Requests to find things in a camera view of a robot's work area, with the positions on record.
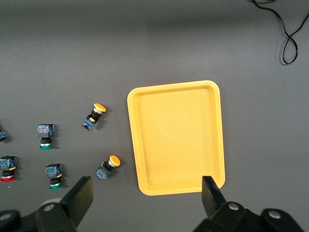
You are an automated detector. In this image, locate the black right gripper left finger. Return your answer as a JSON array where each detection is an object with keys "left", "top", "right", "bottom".
[{"left": 0, "top": 175, "right": 94, "bottom": 232}]

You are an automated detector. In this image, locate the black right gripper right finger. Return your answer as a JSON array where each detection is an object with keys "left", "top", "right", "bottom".
[{"left": 193, "top": 175, "right": 305, "bottom": 232}]

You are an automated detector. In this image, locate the yellow mushroom push button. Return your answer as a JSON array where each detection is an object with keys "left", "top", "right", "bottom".
[
  {"left": 95, "top": 155, "right": 121, "bottom": 181},
  {"left": 81, "top": 103, "right": 107, "bottom": 131}
]

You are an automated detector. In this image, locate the green mushroom push button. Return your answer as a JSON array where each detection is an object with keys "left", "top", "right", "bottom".
[
  {"left": 45, "top": 163, "right": 64, "bottom": 191},
  {"left": 37, "top": 124, "right": 55, "bottom": 150}
]

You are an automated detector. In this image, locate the yellow plastic tray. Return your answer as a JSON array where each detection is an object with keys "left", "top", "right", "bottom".
[{"left": 126, "top": 80, "right": 227, "bottom": 196}]

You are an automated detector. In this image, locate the dark grey table mat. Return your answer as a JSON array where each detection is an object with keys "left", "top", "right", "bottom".
[{"left": 0, "top": 0, "right": 309, "bottom": 232}]

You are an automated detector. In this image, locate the thin black looped cable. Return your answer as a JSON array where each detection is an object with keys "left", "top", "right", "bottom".
[{"left": 248, "top": 0, "right": 309, "bottom": 65}]

